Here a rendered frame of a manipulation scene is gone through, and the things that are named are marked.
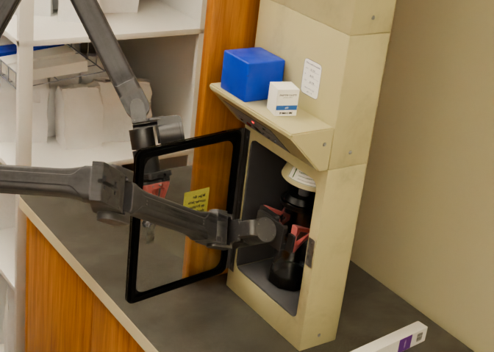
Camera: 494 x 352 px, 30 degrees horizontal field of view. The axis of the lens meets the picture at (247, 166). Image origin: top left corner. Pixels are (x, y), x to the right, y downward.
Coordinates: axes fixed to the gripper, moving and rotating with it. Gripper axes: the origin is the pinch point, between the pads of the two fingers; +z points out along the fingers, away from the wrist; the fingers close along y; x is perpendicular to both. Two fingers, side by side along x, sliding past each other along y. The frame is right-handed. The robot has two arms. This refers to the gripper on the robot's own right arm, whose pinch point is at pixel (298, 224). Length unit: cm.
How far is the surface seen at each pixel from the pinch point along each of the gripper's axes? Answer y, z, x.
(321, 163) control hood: -17.1, -12.9, -24.6
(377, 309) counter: -11.6, 22.3, 22.4
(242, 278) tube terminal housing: 8.8, -7.2, 18.3
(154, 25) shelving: 104, 18, -21
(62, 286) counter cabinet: 58, -31, 42
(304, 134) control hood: -17.1, -19.1, -31.8
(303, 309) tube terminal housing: -16.1, -8.4, 13.0
